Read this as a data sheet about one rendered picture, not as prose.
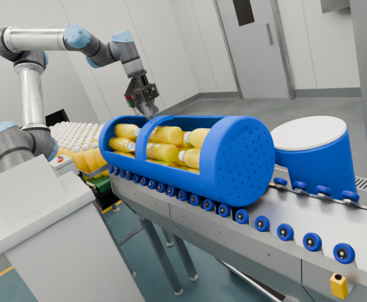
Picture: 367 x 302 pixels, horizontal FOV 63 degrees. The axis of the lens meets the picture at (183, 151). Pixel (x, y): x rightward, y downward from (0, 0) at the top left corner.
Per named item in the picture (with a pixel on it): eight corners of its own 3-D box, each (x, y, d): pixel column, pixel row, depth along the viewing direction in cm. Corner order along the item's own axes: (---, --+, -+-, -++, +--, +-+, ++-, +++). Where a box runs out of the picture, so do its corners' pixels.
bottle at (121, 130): (122, 139, 158) (139, 142, 143) (111, 132, 154) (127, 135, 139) (129, 127, 159) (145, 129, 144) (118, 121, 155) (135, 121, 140)
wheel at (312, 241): (320, 235, 70) (324, 235, 71) (302, 229, 73) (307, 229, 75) (317, 254, 70) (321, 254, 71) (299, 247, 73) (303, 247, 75)
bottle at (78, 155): (93, 172, 191) (79, 147, 184) (97, 174, 186) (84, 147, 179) (83, 178, 187) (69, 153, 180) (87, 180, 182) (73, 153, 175)
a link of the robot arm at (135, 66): (118, 65, 116) (135, 59, 120) (123, 76, 118) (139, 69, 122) (127, 63, 110) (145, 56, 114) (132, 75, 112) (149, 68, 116)
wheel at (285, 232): (291, 226, 76) (296, 226, 77) (276, 221, 79) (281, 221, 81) (288, 243, 76) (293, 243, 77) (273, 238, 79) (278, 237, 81)
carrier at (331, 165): (343, 265, 157) (295, 287, 155) (315, 112, 126) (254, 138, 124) (388, 308, 131) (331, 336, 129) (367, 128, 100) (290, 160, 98)
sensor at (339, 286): (345, 301, 63) (342, 284, 62) (331, 294, 66) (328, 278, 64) (361, 276, 67) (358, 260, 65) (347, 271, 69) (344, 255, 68)
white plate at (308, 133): (314, 110, 125) (315, 113, 126) (255, 135, 123) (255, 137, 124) (364, 125, 100) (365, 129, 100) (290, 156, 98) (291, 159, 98)
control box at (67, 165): (63, 183, 163) (54, 166, 159) (54, 176, 179) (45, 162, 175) (79, 173, 168) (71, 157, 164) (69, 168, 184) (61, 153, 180)
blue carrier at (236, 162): (231, 226, 90) (200, 145, 80) (112, 177, 160) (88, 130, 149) (284, 175, 104) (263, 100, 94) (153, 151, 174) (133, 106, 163)
